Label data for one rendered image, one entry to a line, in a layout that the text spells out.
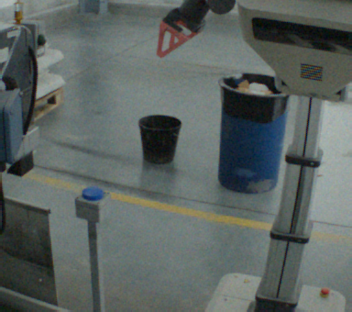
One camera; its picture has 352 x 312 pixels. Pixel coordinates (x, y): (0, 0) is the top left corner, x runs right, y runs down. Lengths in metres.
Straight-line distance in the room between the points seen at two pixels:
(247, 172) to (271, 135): 0.28
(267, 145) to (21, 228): 1.91
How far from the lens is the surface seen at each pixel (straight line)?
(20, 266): 1.86
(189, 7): 1.13
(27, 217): 1.72
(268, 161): 3.34
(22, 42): 1.26
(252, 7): 1.26
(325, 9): 1.26
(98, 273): 1.64
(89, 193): 1.50
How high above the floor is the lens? 1.55
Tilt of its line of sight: 22 degrees down
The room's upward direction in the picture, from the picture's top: 3 degrees clockwise
